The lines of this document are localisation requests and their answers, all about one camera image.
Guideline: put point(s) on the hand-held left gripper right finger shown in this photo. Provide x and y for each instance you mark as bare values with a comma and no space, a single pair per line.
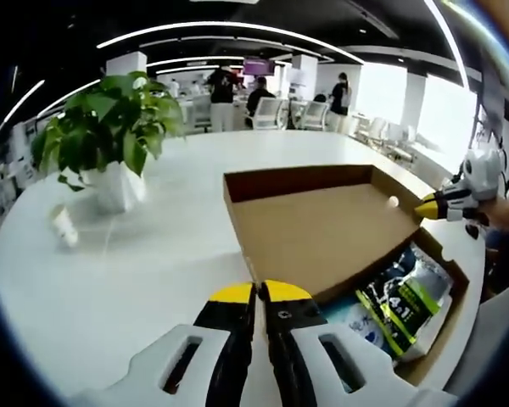
288,360

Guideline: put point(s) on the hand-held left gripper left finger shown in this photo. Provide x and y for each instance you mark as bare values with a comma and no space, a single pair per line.
233,360

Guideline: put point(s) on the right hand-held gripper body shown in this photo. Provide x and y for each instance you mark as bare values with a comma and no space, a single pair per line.
488,174

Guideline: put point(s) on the blue wet wipes pack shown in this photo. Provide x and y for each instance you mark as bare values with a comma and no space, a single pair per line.
356,326

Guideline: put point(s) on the dark packet with green label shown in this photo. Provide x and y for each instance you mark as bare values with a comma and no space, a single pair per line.
407,297

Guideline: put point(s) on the brown cardboard shoe box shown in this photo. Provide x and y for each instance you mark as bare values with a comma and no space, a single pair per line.
314,229

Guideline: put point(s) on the dark hanging screen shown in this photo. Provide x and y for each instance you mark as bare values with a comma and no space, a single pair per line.
492,93

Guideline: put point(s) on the grey mesh office chair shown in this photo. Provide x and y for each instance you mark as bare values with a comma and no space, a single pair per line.
492,339

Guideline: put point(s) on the white office chair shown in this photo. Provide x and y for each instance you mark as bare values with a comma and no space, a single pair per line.
271,112
316,114

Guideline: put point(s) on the white paper cup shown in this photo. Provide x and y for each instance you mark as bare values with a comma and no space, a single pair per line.
64,226

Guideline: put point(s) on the curved ceiling light strip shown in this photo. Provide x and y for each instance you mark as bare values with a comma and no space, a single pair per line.
237,29

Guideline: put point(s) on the green plant in white pot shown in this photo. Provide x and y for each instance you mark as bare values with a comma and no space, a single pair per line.
106,123

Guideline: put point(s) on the purple wall screen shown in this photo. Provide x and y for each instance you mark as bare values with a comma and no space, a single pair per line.
258,67

